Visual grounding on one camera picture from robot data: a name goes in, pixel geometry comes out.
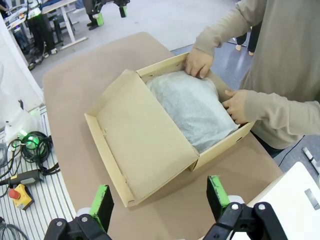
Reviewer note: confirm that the white legged desk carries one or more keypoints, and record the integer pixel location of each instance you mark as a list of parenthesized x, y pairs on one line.
[(67, 25)]

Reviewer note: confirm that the white shoe box lid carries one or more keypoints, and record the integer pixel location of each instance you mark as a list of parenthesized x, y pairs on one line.
[(287, 195)]

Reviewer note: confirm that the aluminium slatted platform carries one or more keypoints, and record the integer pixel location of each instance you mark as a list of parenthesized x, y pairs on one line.
[(50, 200)]

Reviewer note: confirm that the person in beige sweater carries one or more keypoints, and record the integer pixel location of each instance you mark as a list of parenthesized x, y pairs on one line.
[(287, 62)]

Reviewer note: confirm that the white upright panel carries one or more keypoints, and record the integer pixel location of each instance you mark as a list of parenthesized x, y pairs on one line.
[(15, 75)]

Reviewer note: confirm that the person's left hand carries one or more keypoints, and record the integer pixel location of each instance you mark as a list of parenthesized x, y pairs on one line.
[(237, 105)]

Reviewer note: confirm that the white marker pen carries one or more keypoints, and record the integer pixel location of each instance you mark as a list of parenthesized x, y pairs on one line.
[(310, 158)]

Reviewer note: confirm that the beige cardboard shoe box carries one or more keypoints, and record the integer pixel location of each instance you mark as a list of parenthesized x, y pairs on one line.
[(140, 130)]

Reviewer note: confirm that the yellow emergency stop button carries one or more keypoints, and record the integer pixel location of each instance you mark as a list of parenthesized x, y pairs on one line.
[(21, 197)]

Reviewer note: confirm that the grey handheld control device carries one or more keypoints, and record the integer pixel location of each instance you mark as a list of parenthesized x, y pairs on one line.
[(27, 177)]

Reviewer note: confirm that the small grey rectangular sticker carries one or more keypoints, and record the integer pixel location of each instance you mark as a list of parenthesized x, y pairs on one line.
[(312, 198)]

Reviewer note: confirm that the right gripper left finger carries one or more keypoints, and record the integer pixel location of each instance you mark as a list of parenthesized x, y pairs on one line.
[(102, 212)]

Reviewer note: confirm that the bystander with white shoes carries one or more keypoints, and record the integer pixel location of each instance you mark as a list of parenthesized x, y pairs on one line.
[(41, 32)]

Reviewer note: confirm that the person's right forearm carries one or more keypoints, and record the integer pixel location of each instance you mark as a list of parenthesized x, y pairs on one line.
[(225, 27)]

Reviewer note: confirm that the bystander white jacket black trousers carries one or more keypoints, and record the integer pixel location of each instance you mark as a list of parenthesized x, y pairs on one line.
[(252, 37)]

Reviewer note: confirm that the white tissue wrapping paper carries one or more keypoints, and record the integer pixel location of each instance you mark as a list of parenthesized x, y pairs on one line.
[(190, 107)]

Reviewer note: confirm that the translucent white plastic bag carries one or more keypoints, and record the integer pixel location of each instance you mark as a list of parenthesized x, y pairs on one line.
[(20, 122)]

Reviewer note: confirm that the person's left forearm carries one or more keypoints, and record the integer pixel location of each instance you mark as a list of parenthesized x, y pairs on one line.
[(280, 112)]

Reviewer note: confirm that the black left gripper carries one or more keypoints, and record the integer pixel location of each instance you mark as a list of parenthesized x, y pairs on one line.
[(112, 1)]

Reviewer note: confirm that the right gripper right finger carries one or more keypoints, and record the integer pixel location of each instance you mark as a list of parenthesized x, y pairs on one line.
[(240, 220)]

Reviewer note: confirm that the person's right hand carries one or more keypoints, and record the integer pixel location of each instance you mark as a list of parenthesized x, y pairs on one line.
[(200, 62)]

